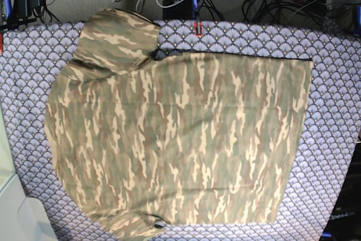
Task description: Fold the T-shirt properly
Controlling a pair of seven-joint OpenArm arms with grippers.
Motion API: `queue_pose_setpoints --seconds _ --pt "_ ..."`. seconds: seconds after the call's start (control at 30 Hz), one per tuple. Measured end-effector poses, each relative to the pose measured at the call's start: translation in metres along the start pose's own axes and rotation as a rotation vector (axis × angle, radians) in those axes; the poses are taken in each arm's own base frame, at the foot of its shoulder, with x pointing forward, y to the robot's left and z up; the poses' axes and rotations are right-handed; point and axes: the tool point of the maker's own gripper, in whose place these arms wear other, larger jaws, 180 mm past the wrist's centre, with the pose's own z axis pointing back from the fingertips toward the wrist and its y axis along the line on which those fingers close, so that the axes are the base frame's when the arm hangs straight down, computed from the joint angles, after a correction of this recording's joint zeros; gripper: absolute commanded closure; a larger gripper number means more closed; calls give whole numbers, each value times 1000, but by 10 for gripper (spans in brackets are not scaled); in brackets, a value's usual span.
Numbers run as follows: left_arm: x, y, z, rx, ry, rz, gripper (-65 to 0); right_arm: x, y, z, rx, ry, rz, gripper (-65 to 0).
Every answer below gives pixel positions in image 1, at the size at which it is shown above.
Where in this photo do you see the purple fan-pattern tablecloth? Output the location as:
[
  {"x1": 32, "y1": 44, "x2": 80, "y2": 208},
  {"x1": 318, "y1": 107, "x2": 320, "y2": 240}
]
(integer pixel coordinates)
[{"x1": 1, "y1": 20, "x2": 360, "y2": 240}]

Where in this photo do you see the camouflage T-shirt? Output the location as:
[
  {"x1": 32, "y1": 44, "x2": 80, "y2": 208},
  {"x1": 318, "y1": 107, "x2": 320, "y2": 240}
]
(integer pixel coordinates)
[{"x1": 44, "y1": 9, "x2": 313, "y2": 240}]

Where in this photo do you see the black box under table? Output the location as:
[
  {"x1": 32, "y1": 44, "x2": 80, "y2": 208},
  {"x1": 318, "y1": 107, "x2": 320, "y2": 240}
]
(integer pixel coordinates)
[{"x1": 162, "y1": 0, "x2": 193, "y2": 20}]

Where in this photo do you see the red and black clamp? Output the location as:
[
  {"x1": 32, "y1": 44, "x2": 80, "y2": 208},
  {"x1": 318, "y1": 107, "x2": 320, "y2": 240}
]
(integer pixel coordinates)
[{"x1": 193, "y1": 21, "x2": 202, "y2": 37}]

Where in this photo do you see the white plastic bin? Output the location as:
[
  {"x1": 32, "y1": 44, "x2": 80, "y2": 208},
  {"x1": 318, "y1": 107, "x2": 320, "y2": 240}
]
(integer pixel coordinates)
[{"x1": 1, "y1": 117, "x2": 57, "y2": 240}]

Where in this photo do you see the black OpenArm case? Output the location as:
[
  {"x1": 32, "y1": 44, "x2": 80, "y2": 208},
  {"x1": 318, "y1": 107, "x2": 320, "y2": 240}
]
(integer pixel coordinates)
[{"x1": 320, "y1": 142, "x2": 360, "y2": 240}]

